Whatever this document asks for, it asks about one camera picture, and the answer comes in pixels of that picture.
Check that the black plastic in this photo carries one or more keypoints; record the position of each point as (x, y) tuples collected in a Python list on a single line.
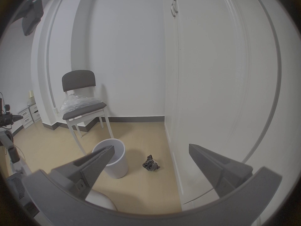
[(150, 165)]

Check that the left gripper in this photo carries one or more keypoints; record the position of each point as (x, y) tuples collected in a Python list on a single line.
[(6, 120)]

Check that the white bedside table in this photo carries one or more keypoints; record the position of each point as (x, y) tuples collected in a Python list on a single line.
[(27, 119)]

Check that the clear plastic bag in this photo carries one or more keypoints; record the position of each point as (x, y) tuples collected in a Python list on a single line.
[(77, 102)]

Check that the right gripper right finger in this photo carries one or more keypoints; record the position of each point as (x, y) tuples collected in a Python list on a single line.
[(211, 168)]

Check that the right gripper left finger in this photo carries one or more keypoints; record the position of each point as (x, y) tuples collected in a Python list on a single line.
[(91, 171)]

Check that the white chair with grey cushions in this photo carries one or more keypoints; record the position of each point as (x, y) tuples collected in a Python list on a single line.
[(78, 80)]

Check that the white wall socket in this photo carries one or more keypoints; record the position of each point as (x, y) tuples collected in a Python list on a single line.
[(56, 110)]

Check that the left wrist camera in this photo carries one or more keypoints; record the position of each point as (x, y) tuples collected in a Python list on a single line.
[(7, 107)]

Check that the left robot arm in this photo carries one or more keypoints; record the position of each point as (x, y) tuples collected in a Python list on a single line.
[(13, 153)]

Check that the white wardrobe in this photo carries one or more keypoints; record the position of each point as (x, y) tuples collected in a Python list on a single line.
[(211, 90)]

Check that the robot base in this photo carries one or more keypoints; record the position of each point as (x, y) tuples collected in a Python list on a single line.
[(100, 200)]

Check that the white trash bin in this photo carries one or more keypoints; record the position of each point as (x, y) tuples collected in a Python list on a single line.
[(117, 166)]

